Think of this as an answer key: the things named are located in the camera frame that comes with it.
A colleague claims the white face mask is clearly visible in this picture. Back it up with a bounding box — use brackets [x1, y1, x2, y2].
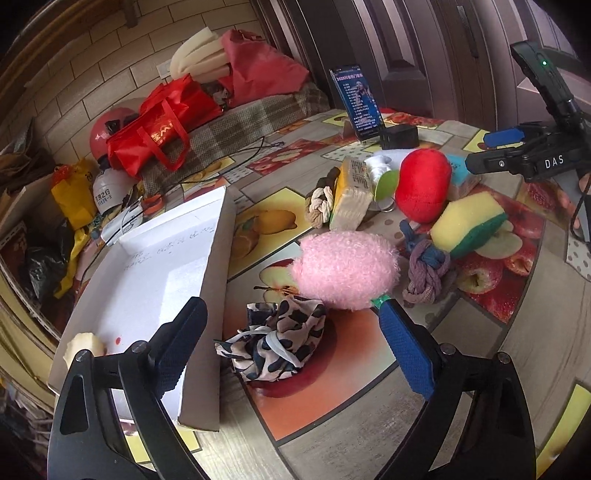
[365, 154, 393, 183]

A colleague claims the black charger block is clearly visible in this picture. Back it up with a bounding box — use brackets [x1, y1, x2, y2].
[379, 124, 419, 150]

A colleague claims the dark wooden door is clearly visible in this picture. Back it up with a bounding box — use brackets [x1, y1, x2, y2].
[252, 0, 591, 134]

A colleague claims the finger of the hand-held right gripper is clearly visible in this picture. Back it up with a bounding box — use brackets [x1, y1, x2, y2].
[465, 145, 532, 176]
[482, 122, 552, 151]

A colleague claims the pink fluffy plush toy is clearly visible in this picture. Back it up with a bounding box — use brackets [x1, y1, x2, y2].
[290, 231, 402, 311]

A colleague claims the yellow packaged sponge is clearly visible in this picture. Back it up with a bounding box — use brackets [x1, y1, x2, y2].
[329, 157, 375, 232]

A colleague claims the black cable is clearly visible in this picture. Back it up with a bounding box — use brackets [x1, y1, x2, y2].
[180, 134, 283, 186]

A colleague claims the red plush apple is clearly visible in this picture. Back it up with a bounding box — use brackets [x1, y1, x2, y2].
[374, 148, 452, 224]

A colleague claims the pink helmet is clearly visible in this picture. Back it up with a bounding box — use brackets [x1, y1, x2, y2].
[89, 105, 139, 160]

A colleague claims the teal tissue pack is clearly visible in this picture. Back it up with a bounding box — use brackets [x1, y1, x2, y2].
[445, 154, 482, 201]

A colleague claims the beige rope knot toy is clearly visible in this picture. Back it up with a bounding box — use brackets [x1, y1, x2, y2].
[305, 167, 342, 229]

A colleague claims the yellow plastic sheet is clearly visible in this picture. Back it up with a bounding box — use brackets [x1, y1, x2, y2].
[54, 226, 95, 298]

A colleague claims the white helmet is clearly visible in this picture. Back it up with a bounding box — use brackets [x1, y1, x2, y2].
[92, 167, 139, 215]

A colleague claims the phone stand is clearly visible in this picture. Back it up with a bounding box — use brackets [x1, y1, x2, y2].
[342, 117, 370, 145]

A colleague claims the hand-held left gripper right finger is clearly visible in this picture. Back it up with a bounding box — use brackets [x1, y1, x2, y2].
[374, 298, 539, 480]

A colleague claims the purple rope knot toy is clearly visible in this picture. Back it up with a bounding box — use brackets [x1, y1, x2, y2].
[399, 219, 458, 308]

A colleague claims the white power bank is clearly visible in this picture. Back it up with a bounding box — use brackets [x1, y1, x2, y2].
[99, 205, 144, 243]

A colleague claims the white cardboard box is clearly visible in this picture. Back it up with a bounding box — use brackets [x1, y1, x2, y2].
[48, 187, 238, 432]

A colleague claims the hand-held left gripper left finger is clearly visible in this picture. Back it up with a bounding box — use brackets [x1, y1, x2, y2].
[46, 296, 211, 480]

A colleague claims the leopard print scrunchie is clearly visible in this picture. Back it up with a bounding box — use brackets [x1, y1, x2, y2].
[215, 298, 328, 383]

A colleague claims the black plastic bag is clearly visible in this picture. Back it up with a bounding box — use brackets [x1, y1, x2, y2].
[25, 244, 70, 301]

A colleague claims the yellow and green sponge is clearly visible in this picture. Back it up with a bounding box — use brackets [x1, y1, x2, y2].
[430, 193, 508, 257]

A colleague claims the yellow shopping bag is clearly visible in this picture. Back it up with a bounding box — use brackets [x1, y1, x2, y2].
[50, 159, 100, 232]

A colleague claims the plaid blanket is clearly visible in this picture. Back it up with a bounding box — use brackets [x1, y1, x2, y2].
[141, 83, 331, 197]

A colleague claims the smartphone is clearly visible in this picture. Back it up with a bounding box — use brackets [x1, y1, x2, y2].
[329, 65, 384, 141]

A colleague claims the red tote bag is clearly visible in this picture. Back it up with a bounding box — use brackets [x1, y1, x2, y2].
[106, 74, 222, 178]

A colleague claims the fruit print tablecloth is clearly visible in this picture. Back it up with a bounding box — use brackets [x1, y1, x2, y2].
[69, 108, 591, 480]

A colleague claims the white foam roll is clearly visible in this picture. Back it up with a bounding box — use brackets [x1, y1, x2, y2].
[170, 25, 232, 86]

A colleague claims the pink-red fabric bag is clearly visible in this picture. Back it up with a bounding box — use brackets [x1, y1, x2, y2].
[217, 30, 310, 108]

